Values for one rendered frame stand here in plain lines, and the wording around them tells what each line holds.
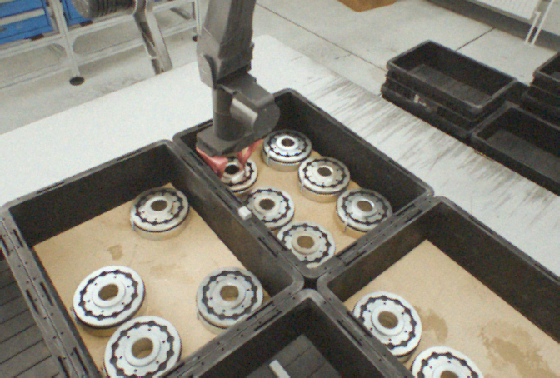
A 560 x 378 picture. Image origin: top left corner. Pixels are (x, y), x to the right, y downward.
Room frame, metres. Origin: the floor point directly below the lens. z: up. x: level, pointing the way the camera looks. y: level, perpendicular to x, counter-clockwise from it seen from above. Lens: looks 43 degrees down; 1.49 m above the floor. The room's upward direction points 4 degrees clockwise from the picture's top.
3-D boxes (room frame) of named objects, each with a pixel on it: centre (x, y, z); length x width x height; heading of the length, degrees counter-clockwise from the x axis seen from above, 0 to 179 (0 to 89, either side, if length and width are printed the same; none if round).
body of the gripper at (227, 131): (0.66, 0.09, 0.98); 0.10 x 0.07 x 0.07; 139
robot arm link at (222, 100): (0.65, 0.09, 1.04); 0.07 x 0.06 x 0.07; 46
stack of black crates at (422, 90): (1.57, -0.63, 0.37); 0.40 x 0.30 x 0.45; 46
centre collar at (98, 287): (0.37, 0.24, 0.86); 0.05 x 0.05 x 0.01
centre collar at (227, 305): (0.39, 0.06, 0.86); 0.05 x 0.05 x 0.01
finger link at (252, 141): (0.67, 0.08, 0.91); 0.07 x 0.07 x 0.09; 49
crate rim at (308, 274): (0.62, -0.04, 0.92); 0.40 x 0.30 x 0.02; 42
